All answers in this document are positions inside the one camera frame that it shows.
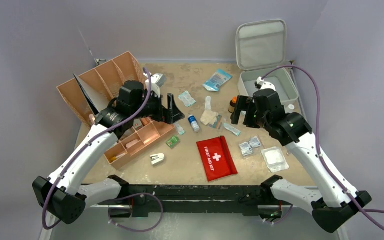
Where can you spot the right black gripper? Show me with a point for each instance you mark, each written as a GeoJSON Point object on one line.
{"type": "Point", "coordinates": [245, 110]}

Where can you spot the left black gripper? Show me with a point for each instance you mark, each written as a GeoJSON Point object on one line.
{"type": "Point", "coordinates": [173, 114]}

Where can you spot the brown bottle orange cap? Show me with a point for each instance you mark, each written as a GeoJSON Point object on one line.
{"type": "Point", "coordinates": [232, 105]}

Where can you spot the plaster strip packet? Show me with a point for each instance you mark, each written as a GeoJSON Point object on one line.
{"type": "Point", "coordinates": [232, 129]}
{"type": "Point", "coordinates": [187, 99]}
{"type": "Point", "coordinates": [179, 128]}

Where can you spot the red first aid pouch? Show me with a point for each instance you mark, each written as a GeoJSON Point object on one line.
{"type": "Point", "coordinates": [216, 158]}

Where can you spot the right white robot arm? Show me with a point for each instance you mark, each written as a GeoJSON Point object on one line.
{"type": "Point", "coordinates": [336, 200]}

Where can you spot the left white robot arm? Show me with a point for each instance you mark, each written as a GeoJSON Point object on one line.
{"type": "Point", "coordinates": [58, 194]}

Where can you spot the blue white bandage roll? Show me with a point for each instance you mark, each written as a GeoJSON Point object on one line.
{"type": "Point", "coordinates": [194, 123]}

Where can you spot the green small box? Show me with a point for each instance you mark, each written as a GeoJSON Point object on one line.
{"type": "Point", "coordinates": [173, 141]}

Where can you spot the blue white wipes packet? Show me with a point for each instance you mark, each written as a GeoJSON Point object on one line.
{"type": "Point", "coordinates": [219, 78]}

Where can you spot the beige gauze wrap packet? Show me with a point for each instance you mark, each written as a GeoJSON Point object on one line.
{"type": "Point", "coordinates": [211, 118]}

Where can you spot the pink desk tray organizer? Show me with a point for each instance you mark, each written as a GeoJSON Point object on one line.
{"type": "Point", "coordinates": [144, 134]}

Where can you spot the alcohol pad sachet pair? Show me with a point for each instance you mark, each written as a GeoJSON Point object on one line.
{"type": "Point", "coordinates": [246, 149]}

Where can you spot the white plastic bottle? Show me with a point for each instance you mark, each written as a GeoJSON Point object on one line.
{"type": "Point", "coordinates": [290, 108]}

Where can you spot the white stapler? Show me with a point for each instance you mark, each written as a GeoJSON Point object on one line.
{"type": "Point", "coordinates": [157, 158]}

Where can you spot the grey open storage case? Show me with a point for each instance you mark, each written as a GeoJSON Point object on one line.
{"type": "Point", "coordinates": [261, 47]}

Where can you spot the pink file organizer rack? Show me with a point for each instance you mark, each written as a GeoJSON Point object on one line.
{"type": "Point", "coordinates": [106, 79]}

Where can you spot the dark folder in rack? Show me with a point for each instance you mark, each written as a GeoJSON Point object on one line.
{"type": "Point", "coordinates": [88, 99]}

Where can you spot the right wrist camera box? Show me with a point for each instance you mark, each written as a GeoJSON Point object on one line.
{"type": "Point", "coordinates": [262, 84]}

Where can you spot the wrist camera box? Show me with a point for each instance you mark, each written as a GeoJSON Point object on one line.
{"type": "Point", "coordinates": [158, 80]}
{"type": "Point", "coordinates": [262, 84]}

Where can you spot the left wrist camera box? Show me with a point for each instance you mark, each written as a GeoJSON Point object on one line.
{"type": "Point", "coordinates": [158, 80]}

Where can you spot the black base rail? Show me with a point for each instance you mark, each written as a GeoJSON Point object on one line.
{"type": "Point", "coordinates": [247, 200]}

